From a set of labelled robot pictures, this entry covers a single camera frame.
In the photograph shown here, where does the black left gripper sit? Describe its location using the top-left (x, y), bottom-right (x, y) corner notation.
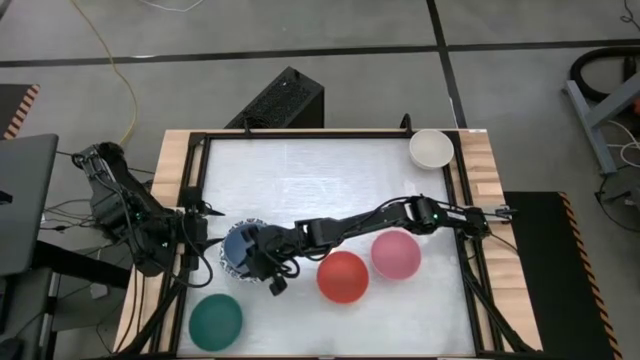
top-left (172, 187), bottom-right (226, 254)

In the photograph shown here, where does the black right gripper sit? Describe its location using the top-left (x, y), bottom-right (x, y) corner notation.
top-left (239, 223), bottom-right (304, 283)

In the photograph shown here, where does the blue bowl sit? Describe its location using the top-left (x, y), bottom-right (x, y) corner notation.
top-left (222, 223), bottom-right (261, 277)

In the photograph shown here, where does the blue patterned paper plate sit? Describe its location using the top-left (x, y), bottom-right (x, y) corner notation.
top-left (218, 218), bottom-right (274, 285)

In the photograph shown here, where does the green bowl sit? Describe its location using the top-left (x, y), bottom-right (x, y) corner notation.
top-left (188, 293), bottom-right (244, 352)

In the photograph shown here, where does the red bowl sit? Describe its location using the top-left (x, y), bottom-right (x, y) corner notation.
top-left (316, 250), bottom-right (370, 305)

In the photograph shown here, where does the pink bowl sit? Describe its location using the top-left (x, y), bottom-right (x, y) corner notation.
top-left (370, 229), bottom-right (422, 281)

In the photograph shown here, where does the white bowl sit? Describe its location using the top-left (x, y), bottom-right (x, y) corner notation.
top-left (409, 128), bottom-right (455, 171)

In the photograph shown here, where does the black computer tower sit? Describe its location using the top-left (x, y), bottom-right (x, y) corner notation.
top-left (224, 66), bottom-right (325, 130)

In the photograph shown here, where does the grey laptop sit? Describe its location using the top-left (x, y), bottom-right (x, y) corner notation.
top-left (0, 133), bottom-right (60, 277)

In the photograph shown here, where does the black hazard-striped floor mat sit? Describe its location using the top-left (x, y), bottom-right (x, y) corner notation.
top-left (502, 191), bottom-right (624, 360)
top-left (0, 83), bottom-right (40, 141)

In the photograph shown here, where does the grey metal stand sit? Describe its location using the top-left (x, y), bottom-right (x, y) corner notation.
top-left (564, 69), bottom-right (640, 175)

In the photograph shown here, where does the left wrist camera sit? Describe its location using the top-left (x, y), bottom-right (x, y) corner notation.
top-left (180, 252), bottom-right (201, 274)

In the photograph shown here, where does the black metal table frame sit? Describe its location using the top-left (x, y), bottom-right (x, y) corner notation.
top-left (117, 127), bottom-right (541, 360)

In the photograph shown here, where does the yellow floor cable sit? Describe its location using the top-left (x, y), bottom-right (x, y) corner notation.
top-left (69, 0), bottom-right (139, 146)

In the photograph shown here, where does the white floor cable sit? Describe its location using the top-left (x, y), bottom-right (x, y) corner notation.
top-left (137, 0), bottom-right (206, 14)

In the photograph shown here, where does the white cable bundle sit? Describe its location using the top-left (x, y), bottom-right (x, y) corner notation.
top-left (607, 119), bottom-right (640, 169)

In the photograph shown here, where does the black hose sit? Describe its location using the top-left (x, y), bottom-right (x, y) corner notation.
top-left (568, 46), bottom-right (640, 104)

